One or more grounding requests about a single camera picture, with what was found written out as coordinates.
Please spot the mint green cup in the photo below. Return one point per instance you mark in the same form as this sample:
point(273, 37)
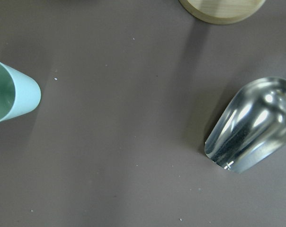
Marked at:
point(19, 93)

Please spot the wooden mug tree stand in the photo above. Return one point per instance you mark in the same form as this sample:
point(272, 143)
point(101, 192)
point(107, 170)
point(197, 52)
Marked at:
point(222, 12)

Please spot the metal scoop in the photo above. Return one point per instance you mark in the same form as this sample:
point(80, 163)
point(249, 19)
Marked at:
point(252, 127)

